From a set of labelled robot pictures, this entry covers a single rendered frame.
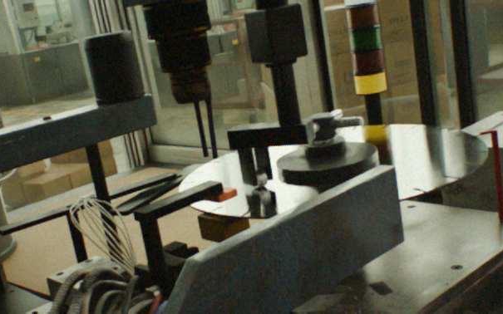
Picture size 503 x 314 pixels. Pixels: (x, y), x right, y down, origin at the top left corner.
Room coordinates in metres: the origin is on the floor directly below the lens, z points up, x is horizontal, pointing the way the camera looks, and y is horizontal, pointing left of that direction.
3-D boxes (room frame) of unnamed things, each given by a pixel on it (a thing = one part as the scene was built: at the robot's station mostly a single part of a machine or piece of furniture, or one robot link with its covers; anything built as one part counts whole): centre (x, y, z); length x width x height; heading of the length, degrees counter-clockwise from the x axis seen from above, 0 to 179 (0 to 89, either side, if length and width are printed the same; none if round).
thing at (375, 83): (1.03, -0.20, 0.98); 0.05 x 0.04 x 0.03; 41
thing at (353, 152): (0.75, -0.09, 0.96); 0.11 x 0.11 x 0.03
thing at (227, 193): (0.62, 0.06, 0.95); 0.10 x 0.03 x 0.07; 131
